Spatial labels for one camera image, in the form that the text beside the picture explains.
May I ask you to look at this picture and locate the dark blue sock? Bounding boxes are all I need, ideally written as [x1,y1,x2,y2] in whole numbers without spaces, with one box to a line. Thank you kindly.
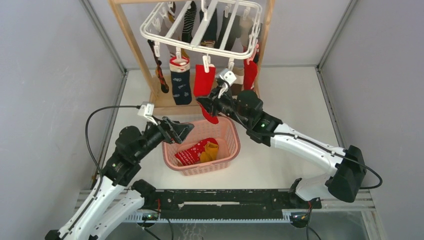
[214,13,241,51]

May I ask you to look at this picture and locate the mustard yellow sock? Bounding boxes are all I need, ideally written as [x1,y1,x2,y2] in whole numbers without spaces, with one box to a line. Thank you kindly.
[199,142,219,163]

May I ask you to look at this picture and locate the black striped narrow sock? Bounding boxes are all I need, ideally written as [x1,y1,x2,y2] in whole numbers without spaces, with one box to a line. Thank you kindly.
[181,1,197,43]

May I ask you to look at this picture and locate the red white striped sock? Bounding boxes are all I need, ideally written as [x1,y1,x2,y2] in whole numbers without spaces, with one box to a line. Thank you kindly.
[243,50,259,90]

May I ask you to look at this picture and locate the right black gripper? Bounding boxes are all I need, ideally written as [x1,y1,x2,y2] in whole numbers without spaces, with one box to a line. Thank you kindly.
[195,84,250,129]

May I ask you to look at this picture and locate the red sock white pattern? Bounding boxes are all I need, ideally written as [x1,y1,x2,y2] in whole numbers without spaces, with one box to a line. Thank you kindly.
[193,64,219,125]

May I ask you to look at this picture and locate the brown beige block sock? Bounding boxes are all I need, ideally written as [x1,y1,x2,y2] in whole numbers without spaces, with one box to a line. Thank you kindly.
[231,67,245,96]

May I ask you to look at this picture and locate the wooden hanger stand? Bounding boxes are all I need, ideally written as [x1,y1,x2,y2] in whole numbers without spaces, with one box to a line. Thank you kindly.
[109,0,275,115]

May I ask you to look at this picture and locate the red snowflake sock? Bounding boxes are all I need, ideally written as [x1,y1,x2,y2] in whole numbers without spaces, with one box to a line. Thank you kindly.
[174,137,218,166]

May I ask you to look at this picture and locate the pink plastic basket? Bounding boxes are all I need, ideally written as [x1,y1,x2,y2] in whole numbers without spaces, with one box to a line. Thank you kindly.
[162,116,241,176]

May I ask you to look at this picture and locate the black mounting rail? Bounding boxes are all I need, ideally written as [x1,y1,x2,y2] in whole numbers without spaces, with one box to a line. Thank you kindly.
[142,189,322,220]

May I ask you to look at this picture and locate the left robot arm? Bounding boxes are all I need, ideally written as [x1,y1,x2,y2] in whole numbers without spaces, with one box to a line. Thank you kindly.
[45,102,195,240]

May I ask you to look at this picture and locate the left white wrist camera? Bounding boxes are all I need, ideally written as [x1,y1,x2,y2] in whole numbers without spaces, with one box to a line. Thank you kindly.
[137,101,158,126]

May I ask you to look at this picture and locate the white plastic sock hanger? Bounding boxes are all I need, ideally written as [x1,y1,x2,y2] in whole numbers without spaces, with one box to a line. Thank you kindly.
[139,0,263,72]

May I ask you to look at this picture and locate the black white striped sock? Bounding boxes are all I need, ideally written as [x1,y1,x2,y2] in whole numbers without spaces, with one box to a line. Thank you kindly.
[253,23,263,64]

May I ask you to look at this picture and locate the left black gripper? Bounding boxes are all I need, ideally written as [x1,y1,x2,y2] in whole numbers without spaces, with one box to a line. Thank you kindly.
[134,115,195,161]

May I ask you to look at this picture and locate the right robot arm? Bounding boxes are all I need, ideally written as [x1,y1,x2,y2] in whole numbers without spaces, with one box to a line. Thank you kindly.
[196,87,383,208]

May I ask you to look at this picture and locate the argyle red yellow sock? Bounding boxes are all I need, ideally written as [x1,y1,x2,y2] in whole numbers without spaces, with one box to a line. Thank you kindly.
[147,39,169,94]

